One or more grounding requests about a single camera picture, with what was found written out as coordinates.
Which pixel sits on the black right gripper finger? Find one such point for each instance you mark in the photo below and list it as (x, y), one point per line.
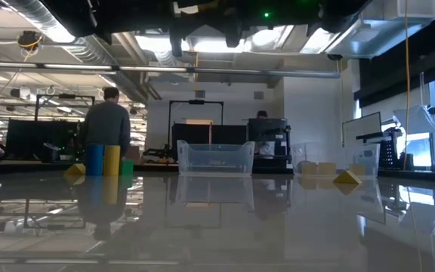
(81, 15)

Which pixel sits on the blue cylinder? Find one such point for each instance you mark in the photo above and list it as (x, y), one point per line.
(94, 160)

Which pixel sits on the yellow cylinder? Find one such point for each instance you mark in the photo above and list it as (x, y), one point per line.
(111, 160)

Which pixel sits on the yellow triangular prism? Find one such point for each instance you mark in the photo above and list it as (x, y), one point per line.
(347, 178)
(74, 171)

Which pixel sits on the green cube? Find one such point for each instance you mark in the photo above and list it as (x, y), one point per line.
(127, 167)

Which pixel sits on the small yellow block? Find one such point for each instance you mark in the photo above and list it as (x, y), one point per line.
(327, 169)
(309, 169)

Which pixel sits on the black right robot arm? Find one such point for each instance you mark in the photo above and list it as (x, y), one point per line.
(334, 15)

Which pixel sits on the grey ceiling pipe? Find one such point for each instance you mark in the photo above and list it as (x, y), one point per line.
(164, 69)

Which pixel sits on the black partition panel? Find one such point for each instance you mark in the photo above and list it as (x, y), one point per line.
(195, 132)
(40, 138)

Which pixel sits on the black equipment cabinet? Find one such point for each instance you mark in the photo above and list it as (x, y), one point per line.
(268, 132)

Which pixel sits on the clear plastic bin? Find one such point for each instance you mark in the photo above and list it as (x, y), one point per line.
(215, 158)
(338, 153)

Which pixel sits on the white display panel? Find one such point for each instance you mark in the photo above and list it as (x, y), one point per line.
(361, 128)

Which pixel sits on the black crate rack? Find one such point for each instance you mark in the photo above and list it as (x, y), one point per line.
(388, 151)

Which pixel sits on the white shade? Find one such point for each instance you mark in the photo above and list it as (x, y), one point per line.
(414, 119)

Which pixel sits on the black stand frame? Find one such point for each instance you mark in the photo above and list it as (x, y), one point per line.
(196, 101)

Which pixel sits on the white ventilation duct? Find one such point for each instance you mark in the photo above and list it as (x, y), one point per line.
(391, 30)

